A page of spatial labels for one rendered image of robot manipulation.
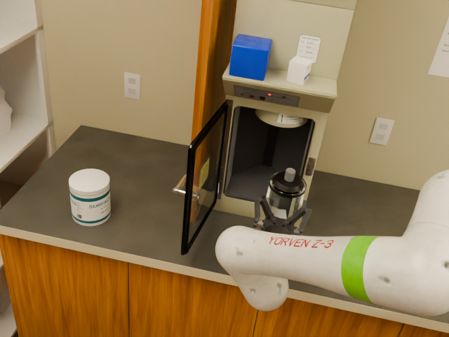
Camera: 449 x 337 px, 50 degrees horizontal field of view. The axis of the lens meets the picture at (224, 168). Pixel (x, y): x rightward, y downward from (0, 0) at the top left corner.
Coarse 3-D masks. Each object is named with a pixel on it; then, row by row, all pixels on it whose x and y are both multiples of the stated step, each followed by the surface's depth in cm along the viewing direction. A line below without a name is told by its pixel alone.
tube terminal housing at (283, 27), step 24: (240, 0) 134; (264, 0) 133; (288, 0) 132; (240, 24) 138; (264, 24) 136; (288, 24) 135; (312, 24) 134; (336, 24) 133; (288, 48) 139; (336, 48) 136; (312, 72) 141; (336, 72) 140; (312, 144) 154; (264, 216) 173
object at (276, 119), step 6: (258, 114) 158; (264, 114) 156; (270, 114) 155; (276, 114) 154; (282, 114) 153; (264, 120) 156; (270, 120) 155; (276, 120) 154; (282, 120) 154; (288, 120) 154; (294, 120) 154; (300, 120) 156; (306, 120) 158; (282, 126) 154; (288, 126) 154; (294, 126) 155
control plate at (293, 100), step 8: (240, 88) 139; (248, 88) 138; (240, 96) 146; (248, 96) 144; (256, 96) 143; (264, 96) 142; (272, 96) 140; (280, 96) 139; (288, 96) 138; (296, 96) 136; (288, 104) 144; (296, 104) 142
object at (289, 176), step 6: (288, 168) 137; (282, 174) 140; (288, 174) 136; (294, 174) 136; (276, 180) 138; (282, 180) 138; (288, 180) 137; (294, 180) 138; (300, 180) 139; (276, 186) 137; (282, 186) 136; (288, 186) 136; (294, 186) 136; (300, 186) 137; (288, 192) 136; (294, 192) 136
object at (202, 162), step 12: (216, 132) 146; (192, 144) 126; (204, 144) 137; (216, 144) 150; (204, 156) 140; (216, 156) 155; (204, 168) 144; (216, 168) 159; (204, 180) 148; (216, 180) 163; (192, 192) 138; (204, 192) 152; (192, 204) 142; (204, 204) 156; (192, 216) 145; (204, 216) 160; (192, 228) 149; (180, 252) 146
